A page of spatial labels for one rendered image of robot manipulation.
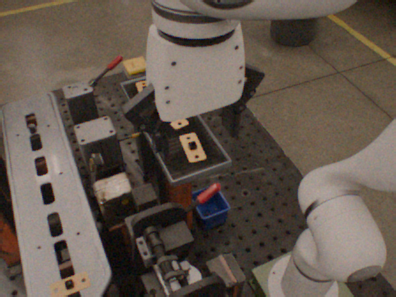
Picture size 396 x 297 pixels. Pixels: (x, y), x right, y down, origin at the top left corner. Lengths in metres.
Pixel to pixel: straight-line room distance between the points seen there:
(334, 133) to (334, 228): 2.00
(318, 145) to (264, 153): 1.13
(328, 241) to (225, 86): 0.41
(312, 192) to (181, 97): 0.44
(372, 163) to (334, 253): 0.17
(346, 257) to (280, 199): 0.68
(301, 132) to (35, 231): 2.01
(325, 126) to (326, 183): 1.99
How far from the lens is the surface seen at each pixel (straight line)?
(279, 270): 1.11
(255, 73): 0.45
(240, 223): 1.28
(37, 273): 0.93
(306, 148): 2.54
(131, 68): 1.10
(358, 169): 0.69
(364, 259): 0.72
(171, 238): 0.72
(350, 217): 0.73
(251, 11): 0.26
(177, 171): 0.81
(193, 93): 0.39
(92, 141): 0.98
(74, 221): 0.97
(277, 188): 1.38
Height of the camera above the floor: 1.78
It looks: 47 degrees down
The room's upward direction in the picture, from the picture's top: straight up
